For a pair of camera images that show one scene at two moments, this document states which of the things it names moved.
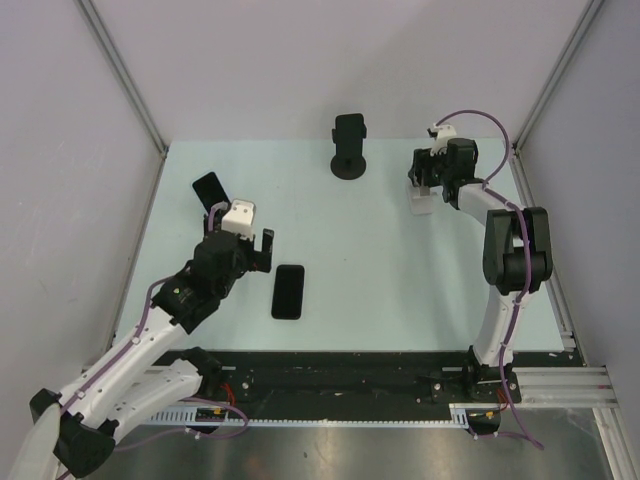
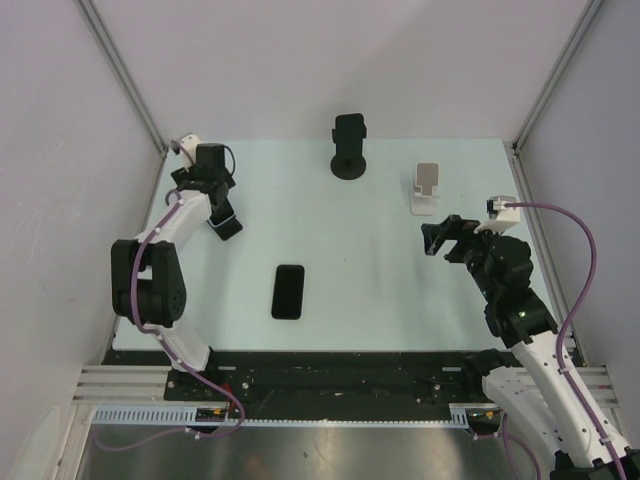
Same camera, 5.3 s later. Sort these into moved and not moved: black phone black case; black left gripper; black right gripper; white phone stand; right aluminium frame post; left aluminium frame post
Moved: black right gripper; black left gripper
Not moved: black phone black case; right aluminium frame post; white phone stand; left aluminium frame post
